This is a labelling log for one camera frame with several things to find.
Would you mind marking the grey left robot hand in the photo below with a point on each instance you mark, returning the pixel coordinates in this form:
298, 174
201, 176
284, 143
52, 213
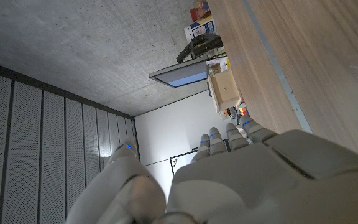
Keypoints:
244, 186

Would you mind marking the light wooden slot box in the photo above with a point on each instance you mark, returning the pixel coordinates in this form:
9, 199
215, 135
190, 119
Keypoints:
225, 90

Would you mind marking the red cup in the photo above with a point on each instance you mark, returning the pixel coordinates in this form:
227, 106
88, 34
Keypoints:
194, 14

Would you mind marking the black framed whiteboard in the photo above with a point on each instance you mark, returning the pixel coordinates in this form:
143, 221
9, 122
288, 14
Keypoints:
182, 163

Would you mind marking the small colourful objects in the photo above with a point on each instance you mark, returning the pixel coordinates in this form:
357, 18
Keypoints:
243, 109

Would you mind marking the black flat monitor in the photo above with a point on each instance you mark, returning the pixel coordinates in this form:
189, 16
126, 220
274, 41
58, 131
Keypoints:
185, 76

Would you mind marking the black monitor stand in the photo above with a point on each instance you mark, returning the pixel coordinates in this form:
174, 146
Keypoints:
202, 46

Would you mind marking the white wipes canister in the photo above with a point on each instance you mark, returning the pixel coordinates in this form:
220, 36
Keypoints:
200, 29

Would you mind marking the glass with colourful items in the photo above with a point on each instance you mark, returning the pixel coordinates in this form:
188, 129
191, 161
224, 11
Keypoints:
203, 7

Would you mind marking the white wall lamp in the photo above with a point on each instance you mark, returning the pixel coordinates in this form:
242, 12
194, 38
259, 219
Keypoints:
107, 155

